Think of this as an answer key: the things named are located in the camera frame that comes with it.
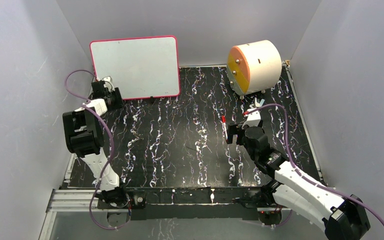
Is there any white marker pen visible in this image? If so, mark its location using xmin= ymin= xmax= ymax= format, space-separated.
xmin=221 ymin=121 xmax=228 ymax=141

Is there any pink framed whiteboard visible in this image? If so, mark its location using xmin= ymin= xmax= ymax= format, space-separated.
xmin=89 ymin=35 xmax=181 ymax=100

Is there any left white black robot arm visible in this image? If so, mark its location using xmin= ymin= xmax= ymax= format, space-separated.
xmin=62 ymin=76 xmax=130 ymax=208

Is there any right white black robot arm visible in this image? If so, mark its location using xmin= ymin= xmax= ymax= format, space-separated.
xmin=225 ymin=123 xmax=371 ymax=240

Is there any small white clip object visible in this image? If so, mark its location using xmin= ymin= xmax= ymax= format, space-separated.
xmin=252 ymin=97 xmax=265 ymax=108

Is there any cream cylinder with orange face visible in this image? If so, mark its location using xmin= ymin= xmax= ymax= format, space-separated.
xmin=226 ymin=40 xmax=282 ymax=96

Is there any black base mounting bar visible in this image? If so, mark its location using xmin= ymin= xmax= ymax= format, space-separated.
xmin=97 ymin=186 xmax=287 ymax=224

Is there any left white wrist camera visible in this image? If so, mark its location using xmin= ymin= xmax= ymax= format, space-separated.
xmin=101 ymin=76 xmax=114 ymax=88

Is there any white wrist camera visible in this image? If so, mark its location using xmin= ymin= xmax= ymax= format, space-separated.
xmin=101 ymin=76 xmax=114 ymax=88
xmin=241 ymin=107 xmax=262 ymax=130

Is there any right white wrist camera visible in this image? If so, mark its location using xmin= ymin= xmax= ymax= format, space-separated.
xmin=241 ymin=107 xmax=262 ymax=130

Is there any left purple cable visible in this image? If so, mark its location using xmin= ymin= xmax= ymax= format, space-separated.
xmin=64 ymin=69 xmax=132 ymax=231

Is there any purple cable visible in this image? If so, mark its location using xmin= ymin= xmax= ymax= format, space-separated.
xmin=243 ymin=103 xmax=384 ymax=240
xmin=64 ymin=69 xmax=132 ymax=231

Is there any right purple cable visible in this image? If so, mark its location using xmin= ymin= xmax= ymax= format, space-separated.
xmin=243 ymin=103 xmax=384 ymax=240

